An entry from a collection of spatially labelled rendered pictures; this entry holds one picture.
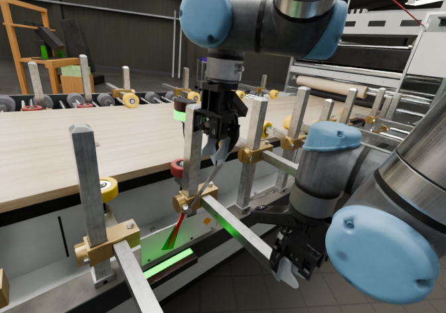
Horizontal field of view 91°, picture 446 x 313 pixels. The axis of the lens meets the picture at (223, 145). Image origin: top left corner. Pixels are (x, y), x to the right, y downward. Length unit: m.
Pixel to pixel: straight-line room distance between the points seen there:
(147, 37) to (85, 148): 11.00
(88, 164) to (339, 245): 0.43
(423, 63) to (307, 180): 2.30
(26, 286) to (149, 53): 10.88
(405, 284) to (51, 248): 0.83
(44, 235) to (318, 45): 0.81
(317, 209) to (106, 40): 11.68
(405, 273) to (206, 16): 0.33
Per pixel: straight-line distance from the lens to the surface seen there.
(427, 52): 2.62
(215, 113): 0.45
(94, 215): 0.56
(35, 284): 0.89
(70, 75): 5.28
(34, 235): 0.84
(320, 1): 0.30
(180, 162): 0.77
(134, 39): 11.53
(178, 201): 0.65
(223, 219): 0.62
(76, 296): 0.72
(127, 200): 0.85
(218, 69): 0.45
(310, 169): 0.37
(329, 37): 0.34
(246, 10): 0.34
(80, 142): 0.47
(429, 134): 0.21
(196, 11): 0.34
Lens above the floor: 1.26
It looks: 23 degrees down
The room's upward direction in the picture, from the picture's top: 7 degrees clockwise
